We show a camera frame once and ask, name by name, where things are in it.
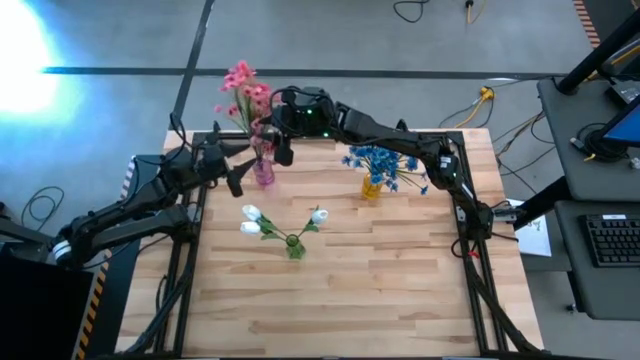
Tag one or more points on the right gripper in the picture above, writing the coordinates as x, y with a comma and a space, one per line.
302, 117

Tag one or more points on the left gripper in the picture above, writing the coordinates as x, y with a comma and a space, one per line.
215, 162

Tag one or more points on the white tulip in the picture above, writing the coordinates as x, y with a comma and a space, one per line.
249, 228
320, 216
251, 212

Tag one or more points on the blue flower sprig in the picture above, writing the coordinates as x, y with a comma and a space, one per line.
410, 165
356, 159
382, 162

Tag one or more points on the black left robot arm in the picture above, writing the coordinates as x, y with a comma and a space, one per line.
130, 210

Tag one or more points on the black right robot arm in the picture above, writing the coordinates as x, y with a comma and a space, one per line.
425, 150

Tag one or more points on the purple glass vase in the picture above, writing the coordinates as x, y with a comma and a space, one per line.
263, 172

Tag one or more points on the green glass vase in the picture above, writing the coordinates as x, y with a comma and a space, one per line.
296, 251

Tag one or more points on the yellow glass vase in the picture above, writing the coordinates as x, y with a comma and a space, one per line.
371, 189

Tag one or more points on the black mat with hazard stripe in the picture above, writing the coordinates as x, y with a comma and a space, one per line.
107, 310

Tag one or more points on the grey metal stand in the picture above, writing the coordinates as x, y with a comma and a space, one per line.
20, 230

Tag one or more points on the black cabinet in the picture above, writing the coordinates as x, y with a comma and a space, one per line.
45, 315

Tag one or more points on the white paper sheet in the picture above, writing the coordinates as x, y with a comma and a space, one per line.
535, 242

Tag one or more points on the grey desk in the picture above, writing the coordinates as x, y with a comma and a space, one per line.
600, 290
565, 140

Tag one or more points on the black monitor stand base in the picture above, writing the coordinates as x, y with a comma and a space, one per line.
600, 145

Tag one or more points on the orange black striped tape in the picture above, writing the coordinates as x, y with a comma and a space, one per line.
585, 20

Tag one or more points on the black slanted pole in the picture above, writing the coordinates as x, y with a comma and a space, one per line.
595, 55

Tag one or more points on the small black desk box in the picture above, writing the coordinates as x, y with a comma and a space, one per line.
625, 91

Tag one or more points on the monitor with blue screen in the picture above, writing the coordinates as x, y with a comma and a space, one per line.
627, 127

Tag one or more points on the black keyboard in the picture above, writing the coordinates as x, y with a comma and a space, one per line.
615, 242

